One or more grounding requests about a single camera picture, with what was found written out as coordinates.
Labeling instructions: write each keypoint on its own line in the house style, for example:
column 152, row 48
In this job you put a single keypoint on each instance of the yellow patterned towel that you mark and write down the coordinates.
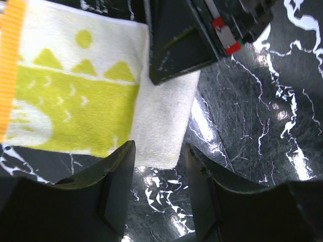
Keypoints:
column 77, row 82

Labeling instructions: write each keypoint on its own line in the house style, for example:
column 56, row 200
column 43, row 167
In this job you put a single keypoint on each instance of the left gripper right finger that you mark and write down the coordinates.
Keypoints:
column 228, row 207

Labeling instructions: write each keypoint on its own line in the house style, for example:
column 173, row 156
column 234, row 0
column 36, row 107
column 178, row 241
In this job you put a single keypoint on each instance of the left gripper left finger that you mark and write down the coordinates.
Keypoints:
column 91, row 205

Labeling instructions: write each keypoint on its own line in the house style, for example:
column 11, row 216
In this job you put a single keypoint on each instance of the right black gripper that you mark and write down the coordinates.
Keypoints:
column 186, row 36

